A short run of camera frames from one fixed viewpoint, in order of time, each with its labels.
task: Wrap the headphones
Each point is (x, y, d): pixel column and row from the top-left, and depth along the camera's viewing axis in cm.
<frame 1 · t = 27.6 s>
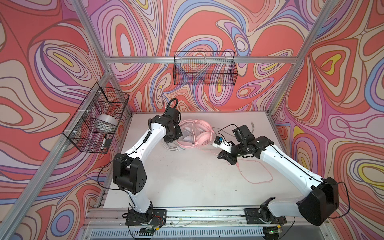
left hand: (180, 135, 86), fingers closed
right hand: (221, 158, 78), fingers closed
pink headphones: (201, 133, 81), point 23 cm above the table

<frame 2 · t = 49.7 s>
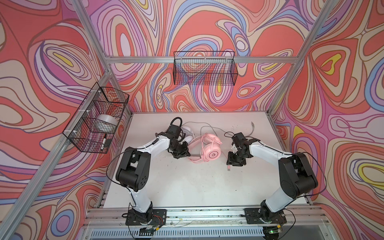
left hand: (192, 153, 89), fingers closed
right hand: (231, 166, 89), fingers open
pink headphones: (208, 146, 78), point 21 cm above the table

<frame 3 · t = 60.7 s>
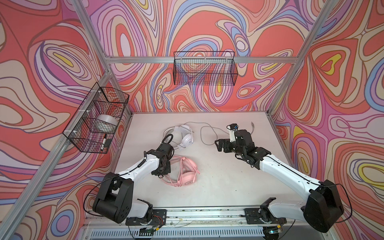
left hand: (165, 170, 88), fingers open
right hand: (223, 144, 83), fingers open
pink headphones: (188, 172, 81), point 10 cm above the table

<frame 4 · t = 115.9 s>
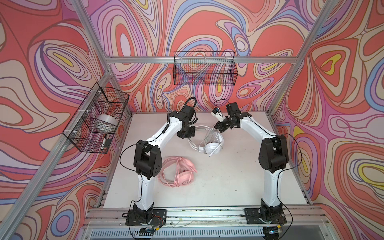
left hand: (192, 135, 91), fingers closed
right hand: (218, 128, 97), fingers closed
the named things where they were.

